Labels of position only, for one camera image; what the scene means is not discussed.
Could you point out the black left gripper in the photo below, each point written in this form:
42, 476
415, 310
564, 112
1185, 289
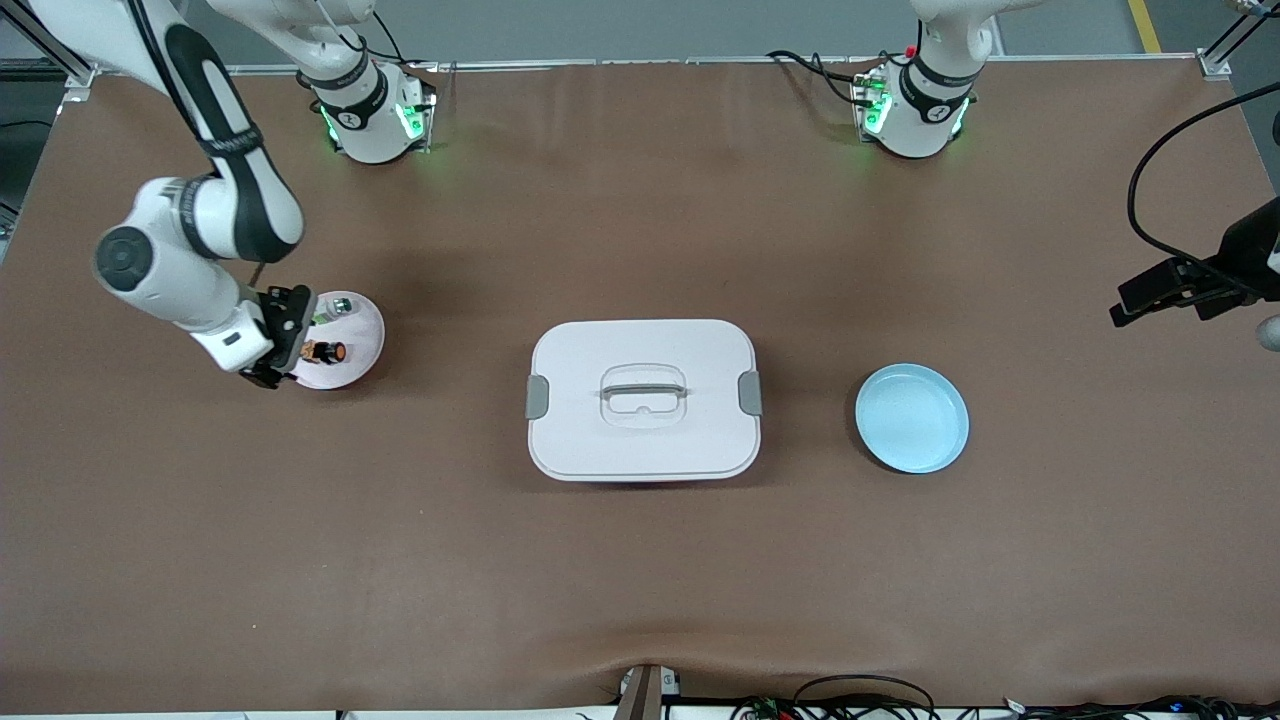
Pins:
1248, 253

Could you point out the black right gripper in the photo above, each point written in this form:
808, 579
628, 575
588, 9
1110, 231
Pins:
276, 322

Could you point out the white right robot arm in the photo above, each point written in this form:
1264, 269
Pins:
160, 275

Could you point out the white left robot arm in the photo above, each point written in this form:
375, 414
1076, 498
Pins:
920, 125

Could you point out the pink round plate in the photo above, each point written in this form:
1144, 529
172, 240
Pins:
355, 345

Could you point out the light blue round plate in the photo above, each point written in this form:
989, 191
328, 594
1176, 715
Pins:
910, 420

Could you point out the white lidded storage box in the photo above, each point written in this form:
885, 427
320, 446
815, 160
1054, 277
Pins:
640, 450

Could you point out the brown table mat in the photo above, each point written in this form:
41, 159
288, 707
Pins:
640, 580

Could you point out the small green circuit board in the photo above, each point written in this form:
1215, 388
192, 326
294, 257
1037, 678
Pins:
766, 709

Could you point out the aluminium frame post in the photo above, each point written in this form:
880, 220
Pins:
80, 80
1213, 62

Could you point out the metal table edge bracket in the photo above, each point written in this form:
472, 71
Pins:
645, 695

